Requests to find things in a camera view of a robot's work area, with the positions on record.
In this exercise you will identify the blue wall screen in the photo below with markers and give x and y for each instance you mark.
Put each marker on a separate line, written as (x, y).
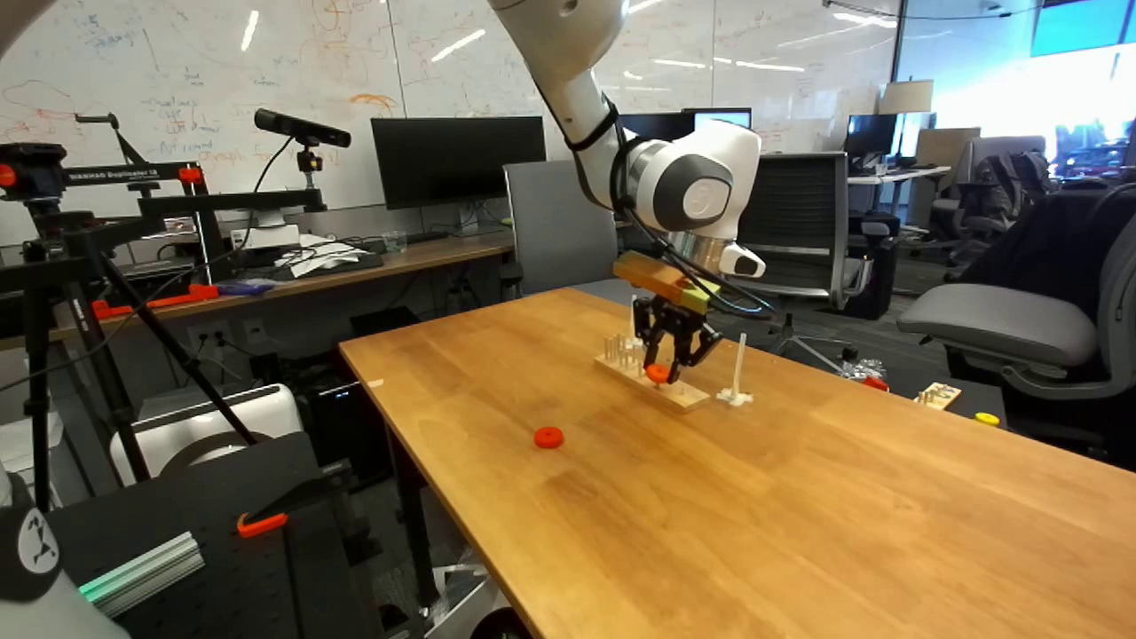
(1077, 24)

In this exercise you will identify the monitor with lit screen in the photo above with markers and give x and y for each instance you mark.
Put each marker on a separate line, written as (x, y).
(725, 117)

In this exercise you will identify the long wooden desk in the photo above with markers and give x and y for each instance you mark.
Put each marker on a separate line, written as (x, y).
(392, 258)

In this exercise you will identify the beige lamp shade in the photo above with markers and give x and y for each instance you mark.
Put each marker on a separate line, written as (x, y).
(908, 98)

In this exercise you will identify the large black monitor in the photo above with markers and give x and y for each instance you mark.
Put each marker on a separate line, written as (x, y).
(456, 162)

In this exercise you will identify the black mesh office chair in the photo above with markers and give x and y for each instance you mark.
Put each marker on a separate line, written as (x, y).
(805, 226)

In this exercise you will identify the white round appliance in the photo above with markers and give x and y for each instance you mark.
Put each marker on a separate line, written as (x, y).
(270, 415)

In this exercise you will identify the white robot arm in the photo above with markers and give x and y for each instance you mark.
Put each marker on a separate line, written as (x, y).
(570, 72)

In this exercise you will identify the black tripod rig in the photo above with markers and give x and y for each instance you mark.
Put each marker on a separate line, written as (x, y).
(37, 377)

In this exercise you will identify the gray office chair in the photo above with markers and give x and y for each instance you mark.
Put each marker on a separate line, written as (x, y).
(1007, 321)

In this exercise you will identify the wooden base with pegs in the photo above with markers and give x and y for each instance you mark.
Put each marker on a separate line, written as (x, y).
(691, 396)

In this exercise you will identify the distant black chair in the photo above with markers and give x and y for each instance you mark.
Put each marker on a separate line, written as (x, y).
(1000, 195)

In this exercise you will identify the tan card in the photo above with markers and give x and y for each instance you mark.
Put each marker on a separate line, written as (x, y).
(940, 396)

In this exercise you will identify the silver green tube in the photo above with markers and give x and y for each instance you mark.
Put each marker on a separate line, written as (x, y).
(142, 572)

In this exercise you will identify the black camera bar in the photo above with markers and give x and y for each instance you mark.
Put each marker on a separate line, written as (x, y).
(302, 128)

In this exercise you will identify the black dark monitor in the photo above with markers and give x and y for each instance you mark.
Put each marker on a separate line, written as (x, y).
(650, 122)

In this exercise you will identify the white papers pile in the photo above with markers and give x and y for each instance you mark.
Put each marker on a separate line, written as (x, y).
(322, 258)

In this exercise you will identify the small yellow object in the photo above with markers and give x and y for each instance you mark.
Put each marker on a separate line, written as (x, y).
(988, 415)

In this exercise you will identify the small red object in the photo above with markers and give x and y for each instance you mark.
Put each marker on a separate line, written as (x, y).
(878, 385)

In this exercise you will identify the small blue item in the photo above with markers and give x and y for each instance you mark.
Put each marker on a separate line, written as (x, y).
(247, 288)

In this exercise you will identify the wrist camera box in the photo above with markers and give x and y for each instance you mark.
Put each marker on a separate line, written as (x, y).
(663, 277)

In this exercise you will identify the black table leg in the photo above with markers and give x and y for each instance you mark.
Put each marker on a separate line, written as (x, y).
(412, 534)

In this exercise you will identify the small distant monitor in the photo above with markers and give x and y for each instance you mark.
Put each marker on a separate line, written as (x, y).
(873, 135)

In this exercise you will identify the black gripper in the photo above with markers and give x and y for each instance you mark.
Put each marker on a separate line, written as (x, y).
(674, 321)

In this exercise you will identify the black cart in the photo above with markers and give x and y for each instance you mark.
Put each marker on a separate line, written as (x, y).
(179, 499)

